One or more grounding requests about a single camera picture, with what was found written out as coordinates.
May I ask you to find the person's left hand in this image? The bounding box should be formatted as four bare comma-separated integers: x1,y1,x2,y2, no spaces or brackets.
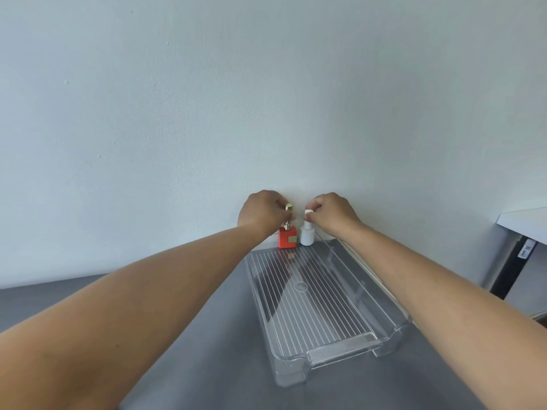
238,190,294,236

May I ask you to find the person's right hand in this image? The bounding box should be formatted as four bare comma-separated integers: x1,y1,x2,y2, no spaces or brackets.
305,192,364,242

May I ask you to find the white bottle with white cap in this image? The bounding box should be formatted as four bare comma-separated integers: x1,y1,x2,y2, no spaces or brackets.
299,210,315,247

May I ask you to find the red perfume bottle gold cap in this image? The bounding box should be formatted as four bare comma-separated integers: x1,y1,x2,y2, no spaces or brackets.
278,203,298,250

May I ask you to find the person's right forearm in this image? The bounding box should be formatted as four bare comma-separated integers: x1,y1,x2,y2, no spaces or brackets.
340,222,547,410

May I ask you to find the person's left forearm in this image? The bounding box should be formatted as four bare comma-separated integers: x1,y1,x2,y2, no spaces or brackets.
0,224,274,410

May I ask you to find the clear plastic ribbed tray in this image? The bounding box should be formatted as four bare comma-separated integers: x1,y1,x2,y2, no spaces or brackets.
245,238,413,388

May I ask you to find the white desk with black leg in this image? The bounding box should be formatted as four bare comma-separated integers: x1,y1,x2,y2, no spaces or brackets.
488,208,547,321

